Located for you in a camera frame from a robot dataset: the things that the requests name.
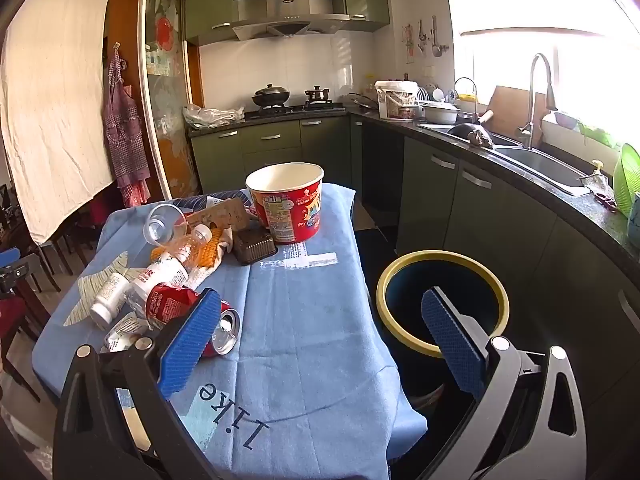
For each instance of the white plastic bucket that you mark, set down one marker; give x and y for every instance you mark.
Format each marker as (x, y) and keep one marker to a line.
(395, 100)

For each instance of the frosted glass sliding door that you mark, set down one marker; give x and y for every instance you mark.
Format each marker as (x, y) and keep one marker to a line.
(165, 100)

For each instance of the black wok with lid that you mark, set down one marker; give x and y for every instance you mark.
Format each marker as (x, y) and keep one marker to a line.
(271, 95)

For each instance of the green base cabinets under sink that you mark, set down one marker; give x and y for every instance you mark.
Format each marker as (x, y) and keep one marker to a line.
(500, 230)

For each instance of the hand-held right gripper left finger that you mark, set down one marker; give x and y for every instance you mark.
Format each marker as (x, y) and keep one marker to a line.
(190, 345)

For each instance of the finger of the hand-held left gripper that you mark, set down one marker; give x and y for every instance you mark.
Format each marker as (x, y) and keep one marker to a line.
(17, 276)

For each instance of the checked red apron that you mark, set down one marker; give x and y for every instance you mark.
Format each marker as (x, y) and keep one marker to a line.
(125, 135)

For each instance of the small dark cooking pot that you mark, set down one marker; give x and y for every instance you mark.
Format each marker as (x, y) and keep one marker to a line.
(317, 95)

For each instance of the black gas stove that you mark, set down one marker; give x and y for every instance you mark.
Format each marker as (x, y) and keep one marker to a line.
(295, 109)

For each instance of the green plastic basket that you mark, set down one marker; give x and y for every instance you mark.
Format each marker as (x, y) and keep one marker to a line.
(627, 180)

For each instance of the wooden cutting board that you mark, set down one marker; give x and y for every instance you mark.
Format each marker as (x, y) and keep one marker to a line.
(505, 105)

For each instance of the tall steel faucet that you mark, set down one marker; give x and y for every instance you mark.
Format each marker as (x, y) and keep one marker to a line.
(531, 100)

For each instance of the small curved faucet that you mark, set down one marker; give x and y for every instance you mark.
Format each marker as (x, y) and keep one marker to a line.
(472, 87)

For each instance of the steel range hood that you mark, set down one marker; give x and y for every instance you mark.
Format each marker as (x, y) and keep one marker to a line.
(290, 15)

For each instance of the crushed red soda can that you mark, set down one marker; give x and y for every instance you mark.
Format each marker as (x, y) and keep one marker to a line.
(227, 332)

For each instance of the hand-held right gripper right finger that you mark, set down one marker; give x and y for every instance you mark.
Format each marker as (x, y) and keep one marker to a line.
(450, 345)

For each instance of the steel kitchen sink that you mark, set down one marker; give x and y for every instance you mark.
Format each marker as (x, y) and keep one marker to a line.
(545, 165)

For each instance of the white pill bottle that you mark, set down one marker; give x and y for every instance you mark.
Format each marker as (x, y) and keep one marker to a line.
(110, 295)

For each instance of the white packet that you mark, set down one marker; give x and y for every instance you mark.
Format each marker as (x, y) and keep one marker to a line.
(125, 332)

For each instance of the white enamel pot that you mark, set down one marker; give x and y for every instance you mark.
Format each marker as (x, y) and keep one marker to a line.
(440, 114)

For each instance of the blue printed tablecloth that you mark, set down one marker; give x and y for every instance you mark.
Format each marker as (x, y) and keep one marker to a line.
(300, 335)

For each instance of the hanging kitchen utensils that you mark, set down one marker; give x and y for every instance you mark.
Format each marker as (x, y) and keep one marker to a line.
(431, 40)

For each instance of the beige cardboard box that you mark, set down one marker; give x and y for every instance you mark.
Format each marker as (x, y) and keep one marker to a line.
(225, 215)

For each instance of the white hanging sheet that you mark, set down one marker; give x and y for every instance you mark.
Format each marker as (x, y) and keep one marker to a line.
(55, 110)

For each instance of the plastic bottle with red label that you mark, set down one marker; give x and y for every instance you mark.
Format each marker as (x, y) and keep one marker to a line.
(160, 275)

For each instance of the dark bin with yellow rim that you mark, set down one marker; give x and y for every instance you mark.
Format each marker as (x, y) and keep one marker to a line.
(425, 280)

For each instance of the dark pan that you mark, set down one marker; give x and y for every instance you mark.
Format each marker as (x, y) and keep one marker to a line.
(465, 132)

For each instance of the red paper noodle bucket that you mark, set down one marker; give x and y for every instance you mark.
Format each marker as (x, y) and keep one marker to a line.
(290, 210)

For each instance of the black plastic tray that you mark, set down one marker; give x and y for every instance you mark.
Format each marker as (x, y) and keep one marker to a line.
(255, 249)

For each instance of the clear plastic bag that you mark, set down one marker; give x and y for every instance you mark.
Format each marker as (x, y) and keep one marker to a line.
(210, 117)

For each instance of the small clear bottle white cap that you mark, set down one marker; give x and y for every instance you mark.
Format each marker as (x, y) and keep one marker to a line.
(192, 245)

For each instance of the green base cabinet with drawers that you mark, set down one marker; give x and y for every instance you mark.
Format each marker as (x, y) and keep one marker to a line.
(270, 150)

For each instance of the orange dimpled foam pad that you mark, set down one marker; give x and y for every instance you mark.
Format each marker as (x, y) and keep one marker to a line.
(210, 252)

